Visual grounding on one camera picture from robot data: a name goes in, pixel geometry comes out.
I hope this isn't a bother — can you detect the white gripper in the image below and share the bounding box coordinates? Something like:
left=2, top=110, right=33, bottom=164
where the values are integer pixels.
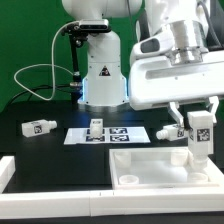
left=128, top=31, right=224, bottom=128

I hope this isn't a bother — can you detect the white square tabletop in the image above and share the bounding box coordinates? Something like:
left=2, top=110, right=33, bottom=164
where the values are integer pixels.
left=109, top=147, right=224, bottom=190

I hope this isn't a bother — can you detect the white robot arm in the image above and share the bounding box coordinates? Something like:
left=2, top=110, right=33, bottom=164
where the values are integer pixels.
left=62, top=0, right=224, bottom=110

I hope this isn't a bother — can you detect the white marker sheet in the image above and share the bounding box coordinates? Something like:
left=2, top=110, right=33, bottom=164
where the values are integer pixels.
left=64, top=127, right=150, bottom=145

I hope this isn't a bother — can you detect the white U-shaped obstacle fence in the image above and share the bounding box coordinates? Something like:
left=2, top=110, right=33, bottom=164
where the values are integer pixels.
left=0, top=156, right=224, bottom=219

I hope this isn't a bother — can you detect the black camera on stand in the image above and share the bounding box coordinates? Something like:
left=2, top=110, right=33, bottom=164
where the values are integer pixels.
left=62, top=19, right=111, bottom=34

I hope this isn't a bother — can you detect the black camera stand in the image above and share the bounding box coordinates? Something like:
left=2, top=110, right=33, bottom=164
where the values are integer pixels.
left=69, top=34, right=82, bottom=103

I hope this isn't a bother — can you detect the white camera cable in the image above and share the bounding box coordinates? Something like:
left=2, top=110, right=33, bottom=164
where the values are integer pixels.
left=13, top=20, right=81, bottom=101

